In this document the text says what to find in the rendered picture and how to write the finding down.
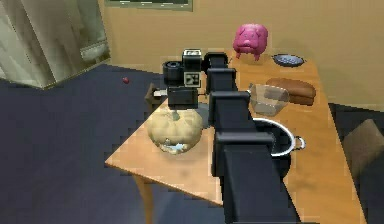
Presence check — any clear glass bowl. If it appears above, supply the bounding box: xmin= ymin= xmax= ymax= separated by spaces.
xmin=247 ymin=82 xmax=291 ymax=117

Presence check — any green framed picture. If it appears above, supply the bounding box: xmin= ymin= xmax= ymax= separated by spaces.
xmin=104 ymin=0 xmax=195 ymax=12

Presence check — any pink piggy bank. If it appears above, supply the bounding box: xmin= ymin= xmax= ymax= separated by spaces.
xmin=232 ymin=22 xmax=270 ymax=62

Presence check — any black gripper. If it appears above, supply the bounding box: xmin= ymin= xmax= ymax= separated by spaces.
xmin=152 ymin=60 xmax=200 ymax=111

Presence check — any wooden table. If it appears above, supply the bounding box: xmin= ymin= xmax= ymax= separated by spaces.
xmin=104 ymin=49 xmax=368 ymax=224

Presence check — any pale green curtain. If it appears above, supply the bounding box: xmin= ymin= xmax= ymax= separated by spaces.
xmin=0 ymin=0 xmax=112 ymax=90

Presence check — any dark brown chair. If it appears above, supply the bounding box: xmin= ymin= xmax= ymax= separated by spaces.
xmin=144 ymin=82 xmax=162 ymax=114

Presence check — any pale orange pumpkin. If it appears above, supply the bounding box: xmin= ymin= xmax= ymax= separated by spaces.
xmin=146 ymin=108 xmax=204 ymax=155

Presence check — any black pot with silver rim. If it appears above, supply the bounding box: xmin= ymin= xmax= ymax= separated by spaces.
xmin=251 ymin=117 xmax=307 ymax=178

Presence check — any brown bread loaf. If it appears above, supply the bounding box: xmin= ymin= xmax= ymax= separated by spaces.
xmin=265 ymin=77 xmax=317 ymax=107

